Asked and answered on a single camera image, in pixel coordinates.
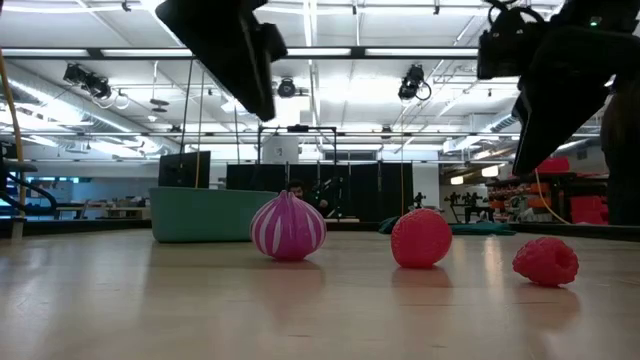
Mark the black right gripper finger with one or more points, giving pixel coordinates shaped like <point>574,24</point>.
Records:
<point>555,120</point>

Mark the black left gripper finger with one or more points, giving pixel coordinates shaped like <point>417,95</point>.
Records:
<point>275,42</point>
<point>220,40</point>

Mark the red toy raspberry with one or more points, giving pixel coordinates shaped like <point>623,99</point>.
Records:
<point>542,262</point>

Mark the teal plastic tupperware container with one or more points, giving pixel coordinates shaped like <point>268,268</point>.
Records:
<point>200,215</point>

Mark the red toy strawberry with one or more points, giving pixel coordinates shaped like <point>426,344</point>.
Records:
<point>421,240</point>

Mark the pink striped toy onion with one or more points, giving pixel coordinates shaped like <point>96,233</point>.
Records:
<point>287,230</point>

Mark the black background robot arm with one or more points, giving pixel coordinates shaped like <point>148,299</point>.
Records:
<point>418,200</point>
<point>470,200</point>

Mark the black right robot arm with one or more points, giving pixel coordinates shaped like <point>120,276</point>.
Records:
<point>620,12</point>

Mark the red storage bin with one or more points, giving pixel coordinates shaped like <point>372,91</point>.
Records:
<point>555,166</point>

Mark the round black ceiling fixture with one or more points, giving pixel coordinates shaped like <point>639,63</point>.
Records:
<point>286,88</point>

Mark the black storage shelf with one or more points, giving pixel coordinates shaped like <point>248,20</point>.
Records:
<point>550,179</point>

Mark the white box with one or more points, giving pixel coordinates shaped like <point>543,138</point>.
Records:
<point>280,150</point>

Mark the dark green folded cloth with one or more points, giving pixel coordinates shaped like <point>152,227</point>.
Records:
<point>480,229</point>

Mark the black background monitor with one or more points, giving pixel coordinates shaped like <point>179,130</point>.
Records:
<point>182,170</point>

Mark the person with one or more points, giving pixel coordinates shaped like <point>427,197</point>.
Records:
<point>297,189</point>

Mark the black office desk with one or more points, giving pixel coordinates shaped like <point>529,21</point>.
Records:
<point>20,166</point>

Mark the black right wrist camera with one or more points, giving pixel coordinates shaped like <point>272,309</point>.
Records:
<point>510,47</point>

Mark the black ceiling-hung camera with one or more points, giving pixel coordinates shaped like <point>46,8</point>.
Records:
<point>412,80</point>
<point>87,80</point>

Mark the black partition wall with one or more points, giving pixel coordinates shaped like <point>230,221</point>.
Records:
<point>370,190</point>

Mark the black aluminium table frame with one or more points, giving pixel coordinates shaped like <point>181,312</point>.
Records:
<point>75,227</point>

